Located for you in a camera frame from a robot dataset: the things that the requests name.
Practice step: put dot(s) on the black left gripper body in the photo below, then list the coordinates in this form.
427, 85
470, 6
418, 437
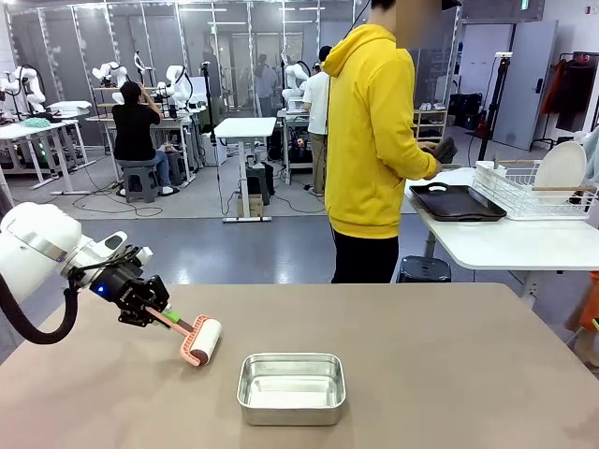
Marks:
131, 290

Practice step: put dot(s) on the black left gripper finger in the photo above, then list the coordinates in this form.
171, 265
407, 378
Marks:
140, 319
169, 312

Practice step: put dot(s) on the pink lint roller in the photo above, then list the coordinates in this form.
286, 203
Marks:
206, 337

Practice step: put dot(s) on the dark brown serving tray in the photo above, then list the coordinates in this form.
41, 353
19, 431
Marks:
458, 203

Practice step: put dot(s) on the grey cloth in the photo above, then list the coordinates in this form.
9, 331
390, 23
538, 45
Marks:
447, 149

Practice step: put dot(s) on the white round plate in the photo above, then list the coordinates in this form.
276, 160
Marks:
561, 168

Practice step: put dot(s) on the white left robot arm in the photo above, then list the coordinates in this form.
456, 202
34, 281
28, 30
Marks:
33, 243

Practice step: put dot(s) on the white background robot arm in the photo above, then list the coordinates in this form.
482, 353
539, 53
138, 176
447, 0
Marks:
112, 72
28, 84
295, 77
180, 86

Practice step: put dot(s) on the person's right forearm yellow sleeve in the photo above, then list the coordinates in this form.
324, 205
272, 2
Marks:
423, 164

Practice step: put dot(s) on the person's right hand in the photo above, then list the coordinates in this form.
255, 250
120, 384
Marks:
429, 149

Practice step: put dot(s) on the grey plastic stool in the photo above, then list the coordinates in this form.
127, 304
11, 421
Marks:
140, 180

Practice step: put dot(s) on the cardboard box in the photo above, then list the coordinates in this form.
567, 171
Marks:
250, 206

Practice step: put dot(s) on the seated person in black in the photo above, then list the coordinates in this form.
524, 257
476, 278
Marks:
133, 135

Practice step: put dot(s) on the rectangular metal tin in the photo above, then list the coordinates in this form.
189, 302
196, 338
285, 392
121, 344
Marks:
290, 414

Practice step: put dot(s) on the wooden top workbench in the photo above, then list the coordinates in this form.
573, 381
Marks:
182, 124

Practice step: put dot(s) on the white lab table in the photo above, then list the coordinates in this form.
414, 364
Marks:
61, 125

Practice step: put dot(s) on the teal cloth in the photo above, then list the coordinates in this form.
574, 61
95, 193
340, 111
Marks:
35, 123

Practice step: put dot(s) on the white flat box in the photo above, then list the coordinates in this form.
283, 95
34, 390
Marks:
70, 106

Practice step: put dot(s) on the white standing desk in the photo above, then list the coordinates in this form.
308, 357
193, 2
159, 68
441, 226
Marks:
245, 126

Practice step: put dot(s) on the computer with coloured lights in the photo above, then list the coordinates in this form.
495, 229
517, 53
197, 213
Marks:
296, 145

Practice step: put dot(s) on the standing person in dark clothes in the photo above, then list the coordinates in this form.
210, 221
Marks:
265, 84

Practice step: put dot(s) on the person in white shirt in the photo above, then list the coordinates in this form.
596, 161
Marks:
317, 103

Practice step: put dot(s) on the dark blue stool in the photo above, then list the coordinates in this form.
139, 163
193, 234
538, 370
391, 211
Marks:
423, 271

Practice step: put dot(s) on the person in yellow hoodie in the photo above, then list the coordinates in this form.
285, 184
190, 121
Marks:
365, 140

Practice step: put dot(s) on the white shoe shelf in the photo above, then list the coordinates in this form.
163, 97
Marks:
433, 124

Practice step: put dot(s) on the white side table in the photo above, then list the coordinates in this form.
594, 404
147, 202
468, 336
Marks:
515, 243

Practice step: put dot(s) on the black cases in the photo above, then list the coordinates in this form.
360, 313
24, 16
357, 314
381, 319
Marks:
465, 112

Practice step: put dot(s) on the black tripod stand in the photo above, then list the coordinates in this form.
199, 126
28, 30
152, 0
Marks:
497, 93

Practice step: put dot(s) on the black clothes rack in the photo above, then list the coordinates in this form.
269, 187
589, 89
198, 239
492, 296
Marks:
543, 140

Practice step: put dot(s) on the orange fabric object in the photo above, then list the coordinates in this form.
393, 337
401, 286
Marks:
587, 308

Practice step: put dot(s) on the grey door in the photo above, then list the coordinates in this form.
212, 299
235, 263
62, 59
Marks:
529, 93

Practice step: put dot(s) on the orange hanging garment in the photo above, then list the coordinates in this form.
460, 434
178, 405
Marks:
552, 89

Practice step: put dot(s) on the light blue garment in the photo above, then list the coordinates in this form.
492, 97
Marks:
592, 159

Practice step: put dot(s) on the black hanging garment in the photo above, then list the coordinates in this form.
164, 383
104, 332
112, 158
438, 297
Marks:
575, 98

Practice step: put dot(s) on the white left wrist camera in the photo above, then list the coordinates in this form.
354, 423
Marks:
133, 252

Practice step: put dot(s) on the black camera tripod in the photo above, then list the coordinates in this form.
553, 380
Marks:
209, 103

